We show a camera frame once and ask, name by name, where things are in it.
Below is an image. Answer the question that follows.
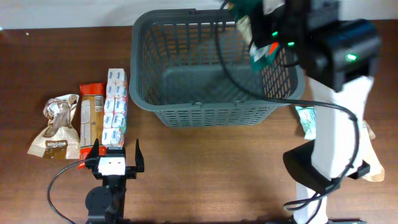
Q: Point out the light blue wipes pack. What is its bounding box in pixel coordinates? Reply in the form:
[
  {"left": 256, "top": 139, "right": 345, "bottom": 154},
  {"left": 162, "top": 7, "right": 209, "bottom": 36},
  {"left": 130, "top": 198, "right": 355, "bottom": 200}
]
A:
[{"left": 295, "top": 106, "right": 316, "bottom": 140}]

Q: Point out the beige paper bag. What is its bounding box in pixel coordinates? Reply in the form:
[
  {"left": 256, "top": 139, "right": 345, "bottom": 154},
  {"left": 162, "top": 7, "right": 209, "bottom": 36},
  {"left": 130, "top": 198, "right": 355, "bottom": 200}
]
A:
[{"left": 360, "top": 121, "right": 385, "bottom": 182}]

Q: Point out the white tissue multipack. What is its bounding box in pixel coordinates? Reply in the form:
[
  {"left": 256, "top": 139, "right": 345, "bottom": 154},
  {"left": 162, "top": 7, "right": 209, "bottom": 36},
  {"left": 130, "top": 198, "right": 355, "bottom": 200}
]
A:
[{"left": 102, "top": 68, "right": 128, "bottom": 147}]

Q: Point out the green red snack bag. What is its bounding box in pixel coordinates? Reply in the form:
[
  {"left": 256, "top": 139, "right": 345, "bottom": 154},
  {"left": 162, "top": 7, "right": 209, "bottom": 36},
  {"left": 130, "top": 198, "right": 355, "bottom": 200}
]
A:
[{"left": 228, "top": 0, "right": 285, "bottom": 72}]

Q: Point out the brown white cookie bag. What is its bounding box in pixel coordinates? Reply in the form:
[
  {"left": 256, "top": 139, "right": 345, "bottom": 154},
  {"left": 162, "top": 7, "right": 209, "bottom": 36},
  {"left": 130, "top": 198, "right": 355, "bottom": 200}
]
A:
[{"left": 27, "top": 94, "right": 80, "bottom": 159}]

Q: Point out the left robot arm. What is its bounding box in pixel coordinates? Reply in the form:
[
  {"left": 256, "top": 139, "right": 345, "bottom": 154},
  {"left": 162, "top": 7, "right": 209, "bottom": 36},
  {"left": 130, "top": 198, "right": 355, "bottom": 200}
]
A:
[{"left": 85, "top": 140, "right": 145, "bottom": 223}]

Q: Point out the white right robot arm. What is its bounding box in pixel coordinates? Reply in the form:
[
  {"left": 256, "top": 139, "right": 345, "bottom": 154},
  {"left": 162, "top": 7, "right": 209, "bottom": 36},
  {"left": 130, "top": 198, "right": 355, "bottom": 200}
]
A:
[{"left": 249, "top": 1, "right": 381, "bottom": 223}]

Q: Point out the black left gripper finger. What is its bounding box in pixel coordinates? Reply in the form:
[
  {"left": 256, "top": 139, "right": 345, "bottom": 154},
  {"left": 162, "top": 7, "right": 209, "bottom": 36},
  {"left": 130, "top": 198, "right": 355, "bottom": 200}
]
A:
[
  {"left": 88, "top": 138, "right": 100, "bottom": 159},
  {"left": 135, "top": 139, "right": 144, "bottom": 167}
]

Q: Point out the orange cracker package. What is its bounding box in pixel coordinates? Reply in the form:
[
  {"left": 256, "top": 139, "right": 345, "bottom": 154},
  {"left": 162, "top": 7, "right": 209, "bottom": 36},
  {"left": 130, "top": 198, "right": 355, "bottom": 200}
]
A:
[{"left": 79, "top": 83, "right": 106, "bottom": 161}]

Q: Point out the grey plastic basket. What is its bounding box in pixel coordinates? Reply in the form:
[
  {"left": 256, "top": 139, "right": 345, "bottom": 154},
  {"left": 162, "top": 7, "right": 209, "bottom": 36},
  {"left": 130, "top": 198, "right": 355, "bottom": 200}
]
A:
[{"left": 129, "top": 9, "right": 305, "bottom": 128}]

